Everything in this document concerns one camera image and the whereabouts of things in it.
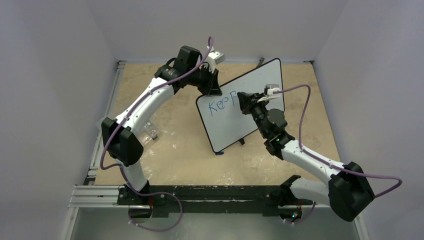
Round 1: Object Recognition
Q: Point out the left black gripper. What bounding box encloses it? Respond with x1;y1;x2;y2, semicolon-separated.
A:
187;64;221;96

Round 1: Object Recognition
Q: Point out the white whiteboard black frame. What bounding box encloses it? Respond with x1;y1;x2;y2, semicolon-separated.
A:
195;58;283;154

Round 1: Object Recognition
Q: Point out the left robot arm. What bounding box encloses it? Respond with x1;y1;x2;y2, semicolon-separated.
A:
99;45;225;205

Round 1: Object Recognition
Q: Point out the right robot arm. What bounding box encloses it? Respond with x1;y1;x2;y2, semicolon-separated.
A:
237;92;376;222

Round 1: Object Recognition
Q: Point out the clear plastic bag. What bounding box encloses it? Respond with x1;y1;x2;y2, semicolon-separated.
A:
95;114;160;143

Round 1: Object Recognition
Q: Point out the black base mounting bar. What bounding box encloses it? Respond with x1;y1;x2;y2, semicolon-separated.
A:
117;185;313;221

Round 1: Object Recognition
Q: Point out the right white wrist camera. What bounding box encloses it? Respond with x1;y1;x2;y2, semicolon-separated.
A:
257;84;282;103

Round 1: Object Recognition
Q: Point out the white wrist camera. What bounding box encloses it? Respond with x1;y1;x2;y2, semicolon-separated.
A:
205;51;226;73
257;84;282;103

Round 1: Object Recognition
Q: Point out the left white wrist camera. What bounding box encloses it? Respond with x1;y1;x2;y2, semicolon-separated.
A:
205;51;226;73

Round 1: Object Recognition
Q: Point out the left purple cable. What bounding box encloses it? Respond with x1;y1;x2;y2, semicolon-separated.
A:
99;36;215;193

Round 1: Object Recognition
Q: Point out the purple cable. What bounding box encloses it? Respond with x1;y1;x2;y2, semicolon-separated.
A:
99;36;215;193
278;84;403;199

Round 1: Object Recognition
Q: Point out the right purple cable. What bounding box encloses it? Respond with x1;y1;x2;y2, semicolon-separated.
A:
278;84;403;199

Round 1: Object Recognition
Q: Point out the aluminium frame rail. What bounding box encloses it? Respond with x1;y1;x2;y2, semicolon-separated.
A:
59;60;127;240

